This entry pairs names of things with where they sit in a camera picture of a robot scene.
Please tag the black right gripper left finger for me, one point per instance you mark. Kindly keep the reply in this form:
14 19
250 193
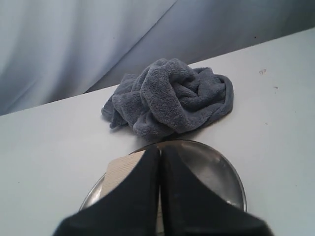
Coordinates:
130 209

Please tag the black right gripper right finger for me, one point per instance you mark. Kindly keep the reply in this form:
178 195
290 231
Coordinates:
189 208

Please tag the wooden cube block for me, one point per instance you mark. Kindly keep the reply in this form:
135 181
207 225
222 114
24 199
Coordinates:
118 170

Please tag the grey fleece towel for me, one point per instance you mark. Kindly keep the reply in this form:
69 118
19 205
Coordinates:
169 98

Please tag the white backdrop sheet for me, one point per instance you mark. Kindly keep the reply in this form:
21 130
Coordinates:
55 49

